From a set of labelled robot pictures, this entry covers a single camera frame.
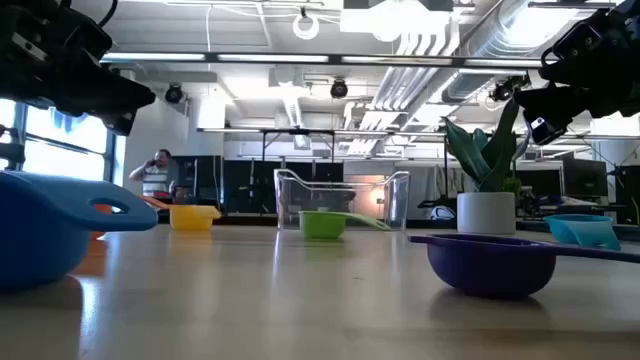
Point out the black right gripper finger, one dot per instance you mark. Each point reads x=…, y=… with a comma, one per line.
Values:
x=545, y=127
x=560, y=100

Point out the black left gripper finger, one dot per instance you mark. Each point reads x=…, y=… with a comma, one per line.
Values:
x=120, y=124
x=110, y=95

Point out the teal measuring cup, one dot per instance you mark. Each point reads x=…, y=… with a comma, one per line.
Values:
x=582, y=231

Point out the yellow measuring cup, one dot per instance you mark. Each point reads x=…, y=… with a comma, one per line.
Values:
x=192, y=219

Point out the blue measuring cup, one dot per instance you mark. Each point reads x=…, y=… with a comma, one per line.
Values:
x=40, y=235

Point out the purple measuring cup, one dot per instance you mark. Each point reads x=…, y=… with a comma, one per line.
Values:
x=492, y=270

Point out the green measuring cup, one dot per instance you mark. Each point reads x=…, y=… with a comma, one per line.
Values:
x=320, y=226

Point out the clear plastic basket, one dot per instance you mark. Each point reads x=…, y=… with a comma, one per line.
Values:
x=400, y=200

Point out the black ceiling spotlight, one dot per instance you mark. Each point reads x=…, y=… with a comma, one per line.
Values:
x=173, y=93
x=339, y=88
x=502, y=90

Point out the black computer monitor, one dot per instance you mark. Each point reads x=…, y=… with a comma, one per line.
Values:
x=585, y=177

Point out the person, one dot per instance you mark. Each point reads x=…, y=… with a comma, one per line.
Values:
x=155, y=180

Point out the green plant in white pot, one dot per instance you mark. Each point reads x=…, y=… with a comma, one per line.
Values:
x=485, y=212

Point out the black ceiling light track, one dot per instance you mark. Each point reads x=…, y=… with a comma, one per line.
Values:
x=340, y=59

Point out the silver ventilation duct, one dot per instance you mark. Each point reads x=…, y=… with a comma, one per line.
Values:
x=500, y=45

